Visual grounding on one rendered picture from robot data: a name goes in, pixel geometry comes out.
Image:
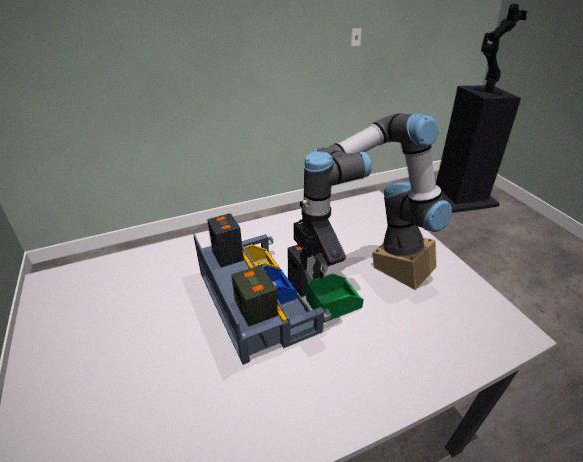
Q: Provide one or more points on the yellow open bin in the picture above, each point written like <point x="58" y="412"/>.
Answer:
<point x="257" y="253"/>

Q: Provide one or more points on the green bin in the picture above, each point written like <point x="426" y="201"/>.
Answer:
<point x="330" y="288"/>

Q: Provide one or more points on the yellow vertical bar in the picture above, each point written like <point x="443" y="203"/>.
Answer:
<point x="280" y="313"/>

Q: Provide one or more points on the blue open bin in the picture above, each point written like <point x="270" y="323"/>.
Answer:
<point x="285" y="290"/>

